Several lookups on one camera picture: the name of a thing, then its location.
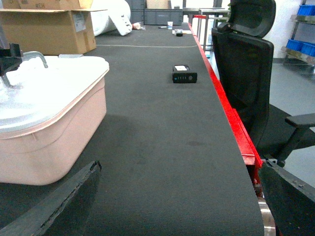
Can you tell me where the black battery pack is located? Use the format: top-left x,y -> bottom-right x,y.
172,64 -> 197,84

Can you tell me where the cardboard box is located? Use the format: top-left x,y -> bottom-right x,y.
0,7 -> 108,55

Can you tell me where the white foam roll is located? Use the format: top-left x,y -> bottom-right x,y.
91,0 -> 132,36

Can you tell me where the red metal table frame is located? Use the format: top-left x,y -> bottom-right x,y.
187,14 -> 276,236

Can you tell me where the black office chair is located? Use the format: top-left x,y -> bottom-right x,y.
212,0 -> 315,167

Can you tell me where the white box lid with handle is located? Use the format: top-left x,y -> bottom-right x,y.
0,55 -> 109,133

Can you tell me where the grey plastic crate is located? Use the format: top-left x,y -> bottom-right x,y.
144,9 -> 183,26

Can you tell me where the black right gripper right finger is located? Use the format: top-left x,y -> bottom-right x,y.
258,161 -> 315,236

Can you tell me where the pink plastic box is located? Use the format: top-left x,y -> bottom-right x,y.
0,75 -> 106,185

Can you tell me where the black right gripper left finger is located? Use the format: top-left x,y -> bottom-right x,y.
0,161 -> 102,236

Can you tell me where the white paper cup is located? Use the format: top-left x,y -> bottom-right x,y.
167,21 -> 173,30

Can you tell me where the small black device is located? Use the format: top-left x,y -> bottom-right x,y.
173,29 -> 183,37

